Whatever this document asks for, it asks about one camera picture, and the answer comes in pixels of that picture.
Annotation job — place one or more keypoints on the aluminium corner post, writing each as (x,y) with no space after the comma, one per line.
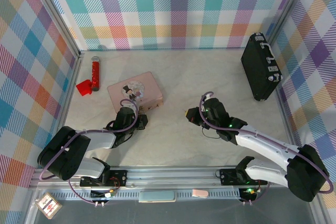
(52,11)
(288,9)

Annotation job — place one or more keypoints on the small circuit board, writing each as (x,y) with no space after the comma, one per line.
(105,194)
(248,193)

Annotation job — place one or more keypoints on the red plastic block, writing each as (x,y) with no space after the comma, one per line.
(83,88)

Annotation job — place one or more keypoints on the red glitter tube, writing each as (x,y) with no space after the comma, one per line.
(95,74)

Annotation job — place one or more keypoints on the left aluminium corner post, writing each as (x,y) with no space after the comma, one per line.
(52,11)

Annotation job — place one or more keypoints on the black briefcase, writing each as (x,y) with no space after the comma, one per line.
(258,69)

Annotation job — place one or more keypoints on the grey-blue rectangular block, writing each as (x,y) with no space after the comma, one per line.
(156,196)

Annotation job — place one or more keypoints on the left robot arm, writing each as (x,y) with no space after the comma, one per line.
(60,155)

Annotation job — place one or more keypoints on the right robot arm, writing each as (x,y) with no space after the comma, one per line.
(262,145)

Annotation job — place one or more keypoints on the left small circuit board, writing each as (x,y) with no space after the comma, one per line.
(105,194)

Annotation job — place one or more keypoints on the aluminium frame rail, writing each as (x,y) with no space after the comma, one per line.
(173,176)

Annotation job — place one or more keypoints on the pink tin box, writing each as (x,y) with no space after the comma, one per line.
(147,87)

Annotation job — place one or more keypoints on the right aluminium corner post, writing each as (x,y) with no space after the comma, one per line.
(288,9)

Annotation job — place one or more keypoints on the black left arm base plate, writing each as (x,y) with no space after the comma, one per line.
(118,178)

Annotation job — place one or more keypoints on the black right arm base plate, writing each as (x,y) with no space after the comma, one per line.
(228,176)

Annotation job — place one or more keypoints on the pink eraser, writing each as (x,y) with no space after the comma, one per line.
(200,193)

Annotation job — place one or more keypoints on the playing card box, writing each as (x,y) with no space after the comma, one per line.
(48,205)

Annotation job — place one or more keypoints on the right small circuit board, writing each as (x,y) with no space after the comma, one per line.
(248,193)

